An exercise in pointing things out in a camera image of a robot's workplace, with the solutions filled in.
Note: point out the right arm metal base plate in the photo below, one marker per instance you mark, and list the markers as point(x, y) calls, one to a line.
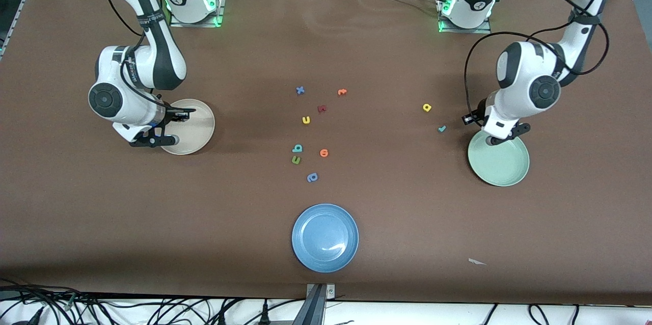
point(220, 9)

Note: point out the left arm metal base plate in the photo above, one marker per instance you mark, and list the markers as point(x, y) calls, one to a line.
point(458, 31)

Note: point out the blue round plate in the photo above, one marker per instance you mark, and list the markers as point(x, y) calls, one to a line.
point(325, 238)

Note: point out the brown table cover sheet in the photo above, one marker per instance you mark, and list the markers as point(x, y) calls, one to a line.
point(407, 213)

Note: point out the white paper scrap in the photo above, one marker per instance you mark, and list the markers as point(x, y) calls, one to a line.
point(474, 262)

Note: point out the teal letter b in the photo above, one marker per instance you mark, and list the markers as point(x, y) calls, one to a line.
point(293, 148)

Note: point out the beige round plate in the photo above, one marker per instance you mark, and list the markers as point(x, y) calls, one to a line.
point(198, 131)

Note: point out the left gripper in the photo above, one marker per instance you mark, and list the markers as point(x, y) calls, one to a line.
point(479, 116)

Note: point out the blue letter a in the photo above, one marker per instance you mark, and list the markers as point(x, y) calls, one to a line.
point(309, 179)

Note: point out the pale green round plate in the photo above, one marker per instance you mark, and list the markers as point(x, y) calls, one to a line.
point(501, 162)

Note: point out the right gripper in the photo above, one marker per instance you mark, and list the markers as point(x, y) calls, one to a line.
point(170, 114)

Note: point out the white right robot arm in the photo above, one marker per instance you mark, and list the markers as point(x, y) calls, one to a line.
point(104, 100)

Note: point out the aluminium table edge bracket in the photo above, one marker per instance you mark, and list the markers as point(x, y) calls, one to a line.
point(317, 304)

